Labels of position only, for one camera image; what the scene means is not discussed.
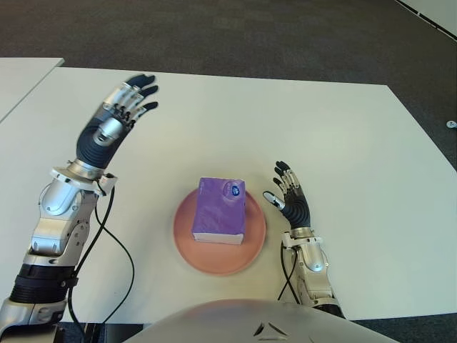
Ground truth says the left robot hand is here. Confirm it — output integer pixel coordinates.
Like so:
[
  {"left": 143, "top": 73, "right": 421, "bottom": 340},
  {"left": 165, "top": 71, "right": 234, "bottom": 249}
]
[{"left": 75, "top": 73, "right": 160, "bottom": 169}]

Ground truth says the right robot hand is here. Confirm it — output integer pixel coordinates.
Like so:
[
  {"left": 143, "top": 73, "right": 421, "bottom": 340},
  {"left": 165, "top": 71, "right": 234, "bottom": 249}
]
[{"left": 262, "top": 159, "right": 312, "bottom": 230}]

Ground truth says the purple tissue paper pack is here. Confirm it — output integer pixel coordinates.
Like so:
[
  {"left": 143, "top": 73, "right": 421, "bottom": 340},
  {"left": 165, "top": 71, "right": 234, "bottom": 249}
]
[{"left": 191, "top": 177, "right": 247, "bottom": 247}]

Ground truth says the round pink plate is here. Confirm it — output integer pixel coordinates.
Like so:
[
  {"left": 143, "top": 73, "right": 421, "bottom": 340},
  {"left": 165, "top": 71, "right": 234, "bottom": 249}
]
[{"left": 173, "top": 187, "right": 268, "bottom": 277}]

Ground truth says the neighbouring white table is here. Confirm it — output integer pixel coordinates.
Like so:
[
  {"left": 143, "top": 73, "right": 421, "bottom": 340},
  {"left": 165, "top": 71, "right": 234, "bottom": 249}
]
[{"left": 0, "top": 57, "right": 65, "bottom": 123}]

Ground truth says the silver robot torso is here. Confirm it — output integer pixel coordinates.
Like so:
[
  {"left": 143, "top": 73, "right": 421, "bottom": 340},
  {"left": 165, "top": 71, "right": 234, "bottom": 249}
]
[{"left": 122, "top": 299, "right": 388, "bottom": 343}]

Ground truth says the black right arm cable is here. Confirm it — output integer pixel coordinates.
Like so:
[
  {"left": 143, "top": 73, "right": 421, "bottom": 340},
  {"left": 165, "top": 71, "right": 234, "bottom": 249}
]
[{"left": 278, "top": 244, "right": 301, "bottom": 305}]

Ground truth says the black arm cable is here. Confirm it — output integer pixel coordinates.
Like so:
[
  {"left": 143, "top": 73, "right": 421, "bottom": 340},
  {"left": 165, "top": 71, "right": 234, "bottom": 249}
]
[
  {"left": 66, "top": 184, "right": 136, "bottom": 343},
  {"left": 278, "top": 244, "right": 301, "bottom": 305}
]

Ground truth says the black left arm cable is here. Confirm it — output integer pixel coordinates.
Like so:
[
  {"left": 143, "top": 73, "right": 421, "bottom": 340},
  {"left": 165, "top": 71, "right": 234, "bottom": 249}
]
[{"left": 66, "top": 184, "right": 136, "bottom": 343}]

